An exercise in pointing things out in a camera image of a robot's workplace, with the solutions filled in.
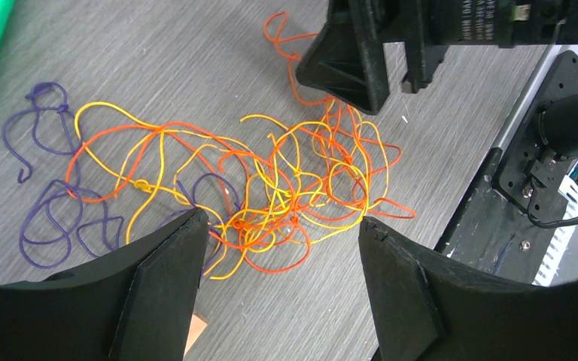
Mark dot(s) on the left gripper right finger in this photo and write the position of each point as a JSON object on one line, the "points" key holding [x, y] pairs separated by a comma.
{"points": [[427, 306]]}

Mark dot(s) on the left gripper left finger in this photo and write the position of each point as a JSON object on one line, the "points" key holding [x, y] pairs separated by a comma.
{"points": [[135, 303]]}

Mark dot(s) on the wooden block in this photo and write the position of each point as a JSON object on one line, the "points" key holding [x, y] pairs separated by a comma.
{"points": [[198, 325]]}

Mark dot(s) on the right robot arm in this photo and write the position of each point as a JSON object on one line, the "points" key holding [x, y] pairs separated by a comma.
{"points": [[503, 23]]}

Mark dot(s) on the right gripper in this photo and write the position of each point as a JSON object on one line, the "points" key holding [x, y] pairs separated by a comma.
{"points": [[347, 58]]}

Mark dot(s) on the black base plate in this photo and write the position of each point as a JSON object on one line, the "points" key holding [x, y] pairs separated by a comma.
{"points": [[491, 229]]}

